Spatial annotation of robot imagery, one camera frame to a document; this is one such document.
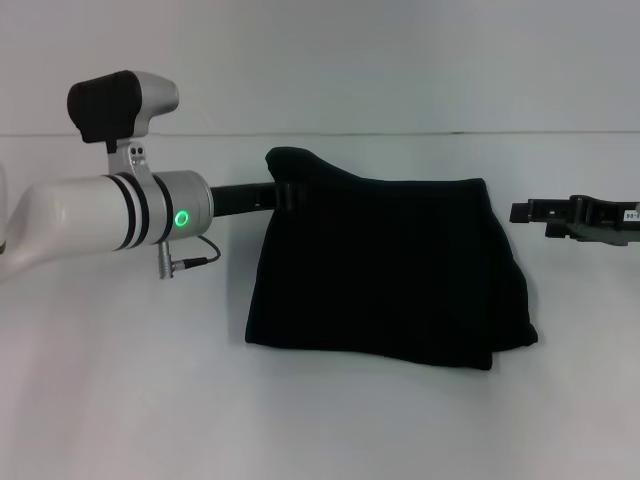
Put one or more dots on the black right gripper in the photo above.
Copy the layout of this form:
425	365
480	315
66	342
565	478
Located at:
605	220

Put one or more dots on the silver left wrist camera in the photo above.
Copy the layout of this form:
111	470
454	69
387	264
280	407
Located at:
120	110

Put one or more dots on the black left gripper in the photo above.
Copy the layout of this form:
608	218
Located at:
245	200

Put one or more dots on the black t-shirt with FREE print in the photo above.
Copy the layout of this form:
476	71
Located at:
390	270

